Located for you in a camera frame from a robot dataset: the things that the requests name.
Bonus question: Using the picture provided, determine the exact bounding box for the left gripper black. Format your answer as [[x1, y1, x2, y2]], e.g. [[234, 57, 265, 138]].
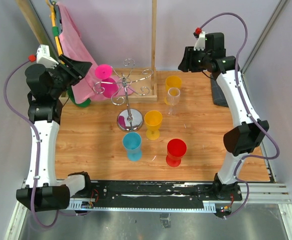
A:
[[49, 54, 92, 98]]

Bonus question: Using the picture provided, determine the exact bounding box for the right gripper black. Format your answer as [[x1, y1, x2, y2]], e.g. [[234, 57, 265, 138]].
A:
[[178, 46, 211, 73]]

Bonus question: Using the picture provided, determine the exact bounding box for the yellow wine glass back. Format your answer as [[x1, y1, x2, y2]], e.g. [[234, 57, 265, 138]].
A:
[[164, 75, 182, 106]]

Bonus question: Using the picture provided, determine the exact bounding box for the yellow wine glass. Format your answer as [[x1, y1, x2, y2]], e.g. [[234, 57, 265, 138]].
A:
[[144, 110, 163, 141], [164, 75, 182, 106]]

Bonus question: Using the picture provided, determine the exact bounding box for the clear wine glass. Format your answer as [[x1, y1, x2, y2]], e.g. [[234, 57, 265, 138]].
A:
[[166, 87, 180, 116]]

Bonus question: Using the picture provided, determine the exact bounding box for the pink plastic wine glass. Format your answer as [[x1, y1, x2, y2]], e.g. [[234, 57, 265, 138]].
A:
[[94, 64, 119, 98]]

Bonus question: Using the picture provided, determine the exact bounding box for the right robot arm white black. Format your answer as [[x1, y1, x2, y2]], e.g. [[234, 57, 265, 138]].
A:
[[178, 28, 269, 200]]

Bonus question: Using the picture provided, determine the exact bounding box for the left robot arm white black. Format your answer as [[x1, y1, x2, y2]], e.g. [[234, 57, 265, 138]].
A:
[[16, 54, 93, 212]]

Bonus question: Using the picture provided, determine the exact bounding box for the yellow wine glass centre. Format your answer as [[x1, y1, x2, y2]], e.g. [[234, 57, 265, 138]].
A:
[[144, 110, 163, 141]]

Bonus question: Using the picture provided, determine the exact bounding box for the chrome wine glass rack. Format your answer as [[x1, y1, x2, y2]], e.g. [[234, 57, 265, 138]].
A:
[[93, 58, 155, 133]]

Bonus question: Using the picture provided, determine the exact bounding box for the red plastic wine glass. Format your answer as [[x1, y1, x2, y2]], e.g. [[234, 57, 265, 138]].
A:
[[166, 138, 187, 167]]

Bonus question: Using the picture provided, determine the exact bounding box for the blue plastic wine glass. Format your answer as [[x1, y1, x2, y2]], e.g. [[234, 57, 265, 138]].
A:
[[122, 132, 142, 162]]

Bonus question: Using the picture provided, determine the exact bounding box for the pink shirt on hanger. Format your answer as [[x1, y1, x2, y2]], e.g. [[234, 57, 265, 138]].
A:
[[56, 1, 136, 105]]

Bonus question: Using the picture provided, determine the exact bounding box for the wooden clothes stand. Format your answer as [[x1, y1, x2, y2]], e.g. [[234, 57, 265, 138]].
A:
[[15, 0, 158, 104]]

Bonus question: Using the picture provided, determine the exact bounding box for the dark grey folded cloth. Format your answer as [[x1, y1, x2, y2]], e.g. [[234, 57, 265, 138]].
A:
[[210, 75, 228, 108]]

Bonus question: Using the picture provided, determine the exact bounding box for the grey blue clothes hanger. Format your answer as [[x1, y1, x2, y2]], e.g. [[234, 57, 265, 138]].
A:
[[46, 0, 57, 27]]

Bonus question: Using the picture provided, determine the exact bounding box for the yellow clothes hanger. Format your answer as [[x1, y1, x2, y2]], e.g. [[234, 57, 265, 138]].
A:
[[50, 4, 63, 56]]

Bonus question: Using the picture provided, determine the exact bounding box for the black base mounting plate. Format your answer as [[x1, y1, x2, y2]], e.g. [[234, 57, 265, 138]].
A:
[[63, 179, 243, 210]]

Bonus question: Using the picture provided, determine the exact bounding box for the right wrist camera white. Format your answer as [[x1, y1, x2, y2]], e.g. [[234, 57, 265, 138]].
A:
[[193, 27, 206, 51]]

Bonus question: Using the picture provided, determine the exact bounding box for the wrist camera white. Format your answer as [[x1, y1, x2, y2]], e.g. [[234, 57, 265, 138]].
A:
[[193, 27, 206, 51], [36, 44, 59, 69]]

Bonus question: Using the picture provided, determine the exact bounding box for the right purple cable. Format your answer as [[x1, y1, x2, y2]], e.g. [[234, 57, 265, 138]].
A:
[[198, 11, 280, 221]]

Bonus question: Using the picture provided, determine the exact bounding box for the purple cable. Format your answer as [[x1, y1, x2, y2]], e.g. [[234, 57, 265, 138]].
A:
[[198, 11, 280, 221], [3, 55, 91, 230]]

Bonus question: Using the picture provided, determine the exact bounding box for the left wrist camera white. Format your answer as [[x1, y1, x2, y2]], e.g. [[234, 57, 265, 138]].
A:
[[36, 44, 59, 69]]

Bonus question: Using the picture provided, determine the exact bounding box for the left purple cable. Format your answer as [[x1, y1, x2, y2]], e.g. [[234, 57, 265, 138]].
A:
[[3, 55, 91, 230]]

